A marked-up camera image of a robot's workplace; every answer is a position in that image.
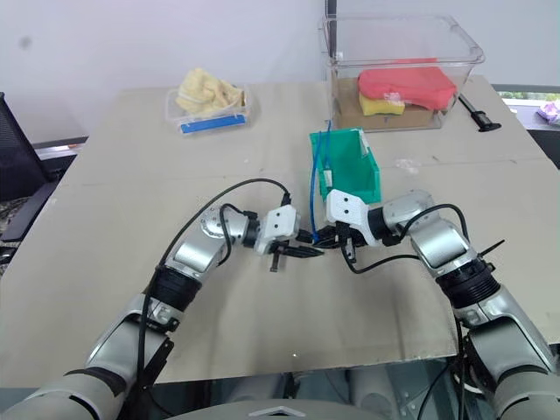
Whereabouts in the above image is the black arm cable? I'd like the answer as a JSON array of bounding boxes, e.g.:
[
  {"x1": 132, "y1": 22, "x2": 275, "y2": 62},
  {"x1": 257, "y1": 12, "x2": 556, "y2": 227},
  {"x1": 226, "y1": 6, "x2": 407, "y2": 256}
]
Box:
[
  {"x1": 339, "y1": 202, "x2": 472, "y2": 277},
  {"x1": 136, "y1": 177, "x2": 293, "y2": 395}
]

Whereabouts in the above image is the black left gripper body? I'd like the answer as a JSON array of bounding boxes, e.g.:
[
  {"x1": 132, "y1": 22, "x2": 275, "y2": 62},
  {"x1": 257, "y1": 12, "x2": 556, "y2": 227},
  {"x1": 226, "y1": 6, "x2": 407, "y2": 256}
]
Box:
[{"x1": 269, "y1": 238, "x2": 303, "y2": 274}]

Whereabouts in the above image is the small clear plastic container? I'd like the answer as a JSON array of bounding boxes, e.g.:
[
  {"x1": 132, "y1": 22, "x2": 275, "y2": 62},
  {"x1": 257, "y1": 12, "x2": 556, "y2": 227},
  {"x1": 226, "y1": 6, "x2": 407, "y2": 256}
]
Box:
[{"x1": 164, "y1": 82, "x2": 256, "y2": 137}]

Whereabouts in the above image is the yellow sponge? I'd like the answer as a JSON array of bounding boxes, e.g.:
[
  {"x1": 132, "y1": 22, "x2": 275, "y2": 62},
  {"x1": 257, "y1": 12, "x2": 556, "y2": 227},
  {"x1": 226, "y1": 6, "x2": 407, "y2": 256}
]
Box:
[{"x1": 358, "y1": 90, "x2": 407, "y2": 117}]

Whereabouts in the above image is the purple crumpled wrapper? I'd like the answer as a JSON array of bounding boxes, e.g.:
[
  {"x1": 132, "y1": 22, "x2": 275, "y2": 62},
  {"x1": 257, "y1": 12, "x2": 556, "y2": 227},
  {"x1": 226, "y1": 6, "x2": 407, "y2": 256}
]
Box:
[{"x1": 536, "y1": 99, "x2": 560, "y2": 123}]

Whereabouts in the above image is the blue tape strip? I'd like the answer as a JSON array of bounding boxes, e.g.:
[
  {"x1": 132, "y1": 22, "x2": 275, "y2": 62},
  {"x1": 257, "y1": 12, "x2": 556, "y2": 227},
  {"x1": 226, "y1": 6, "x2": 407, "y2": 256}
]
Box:
[{"x1": 179, "y1": 114, "x2": 249, "y2": 135}]

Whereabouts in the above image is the yellow crumpled cloth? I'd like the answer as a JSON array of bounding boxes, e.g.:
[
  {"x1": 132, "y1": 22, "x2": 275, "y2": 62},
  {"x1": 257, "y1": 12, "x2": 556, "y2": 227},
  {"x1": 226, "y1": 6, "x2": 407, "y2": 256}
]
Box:
[{"x1": 175, "y1": 66, "x2": 247, "y2": 116}]

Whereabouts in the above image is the dark rounded robot torso part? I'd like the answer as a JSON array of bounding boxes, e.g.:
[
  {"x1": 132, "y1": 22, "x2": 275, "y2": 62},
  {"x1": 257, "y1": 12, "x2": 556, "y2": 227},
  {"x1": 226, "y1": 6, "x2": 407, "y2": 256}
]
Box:
[{"x1": 165, "y1": 366, "x2": 491, "y2": 420}]

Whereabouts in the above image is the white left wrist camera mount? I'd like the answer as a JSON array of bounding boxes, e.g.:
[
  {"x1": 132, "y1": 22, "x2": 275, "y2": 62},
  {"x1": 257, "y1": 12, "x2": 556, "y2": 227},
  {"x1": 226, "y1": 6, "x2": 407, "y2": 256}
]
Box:
[{"x1": 255, "y1": 206, "x2": 304, "y2": 256}]

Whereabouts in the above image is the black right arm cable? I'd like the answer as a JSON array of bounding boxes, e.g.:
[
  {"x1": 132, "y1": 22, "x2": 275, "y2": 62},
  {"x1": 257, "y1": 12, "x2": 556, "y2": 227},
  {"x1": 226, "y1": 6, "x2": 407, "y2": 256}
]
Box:
[{"x1": 339, "y1": 202, "x2": 472, "y2": 277}]

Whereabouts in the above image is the blue cable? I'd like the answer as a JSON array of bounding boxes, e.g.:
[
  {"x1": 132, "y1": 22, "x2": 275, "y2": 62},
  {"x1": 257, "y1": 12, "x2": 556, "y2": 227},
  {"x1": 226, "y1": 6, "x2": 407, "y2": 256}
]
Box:
[{"x1": 307, "y1": 129, "x2": 334, "y2": 244}]

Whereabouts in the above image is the green plastic bin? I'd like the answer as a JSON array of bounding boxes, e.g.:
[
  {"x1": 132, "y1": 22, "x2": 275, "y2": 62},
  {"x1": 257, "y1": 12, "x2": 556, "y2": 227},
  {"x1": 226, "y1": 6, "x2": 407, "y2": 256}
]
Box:
[{"x1": 309, "y1": 127, "x2": 383, "y2": 206}]

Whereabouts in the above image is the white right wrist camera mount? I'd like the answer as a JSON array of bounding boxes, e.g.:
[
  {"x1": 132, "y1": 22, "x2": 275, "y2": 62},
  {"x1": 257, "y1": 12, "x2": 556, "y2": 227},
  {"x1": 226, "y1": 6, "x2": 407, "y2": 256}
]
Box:
[{"x1": 325, "y1": 188, "x2": 374, "y2": 246}]

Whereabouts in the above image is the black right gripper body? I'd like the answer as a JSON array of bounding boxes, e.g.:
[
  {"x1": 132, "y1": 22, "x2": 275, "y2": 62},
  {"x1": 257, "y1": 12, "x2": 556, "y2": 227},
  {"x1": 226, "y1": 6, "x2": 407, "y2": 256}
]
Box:
[{"x1": 335, "y1": 220, "x2": 368, "y2": 264}]

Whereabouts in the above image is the red sponge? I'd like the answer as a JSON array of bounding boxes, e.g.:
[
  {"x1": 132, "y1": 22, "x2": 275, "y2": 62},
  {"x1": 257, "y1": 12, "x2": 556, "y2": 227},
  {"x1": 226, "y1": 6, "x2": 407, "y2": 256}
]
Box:
[{"x1": 356, "y1": 58, "x2": 459, "y2": 112}]

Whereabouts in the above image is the large clear plastic container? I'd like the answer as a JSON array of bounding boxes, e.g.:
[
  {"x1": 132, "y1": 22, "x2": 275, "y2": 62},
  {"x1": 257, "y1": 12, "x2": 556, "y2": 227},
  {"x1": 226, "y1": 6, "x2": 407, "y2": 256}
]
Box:
[{"x1": 322, "y1": 14, "x2": 487, "y2": 133}]

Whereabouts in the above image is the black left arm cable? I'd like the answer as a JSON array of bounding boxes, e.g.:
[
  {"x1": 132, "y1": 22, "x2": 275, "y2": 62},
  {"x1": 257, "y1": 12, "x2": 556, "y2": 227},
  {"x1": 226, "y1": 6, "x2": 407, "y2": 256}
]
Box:
[{"x1": 136, "y1": 177, "x2": 293, "y2": 395}]

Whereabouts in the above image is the black caliper tool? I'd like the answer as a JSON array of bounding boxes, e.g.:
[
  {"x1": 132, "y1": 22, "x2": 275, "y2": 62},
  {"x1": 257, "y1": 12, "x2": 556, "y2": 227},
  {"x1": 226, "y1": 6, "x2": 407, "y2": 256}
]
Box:
[{"x1": 458, "y1": 93, "x2": 502, "y2": 133}]

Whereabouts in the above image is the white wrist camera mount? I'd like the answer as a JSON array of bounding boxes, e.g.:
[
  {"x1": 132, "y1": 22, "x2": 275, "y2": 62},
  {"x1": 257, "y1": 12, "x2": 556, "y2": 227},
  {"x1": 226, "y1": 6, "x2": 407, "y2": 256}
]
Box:
[
  {"x1": 325, "y1": 188, "x2": 374, "y2": 246},
  {"x1": 255, "y1": 206, "x2": 304, "y2": 256}
]

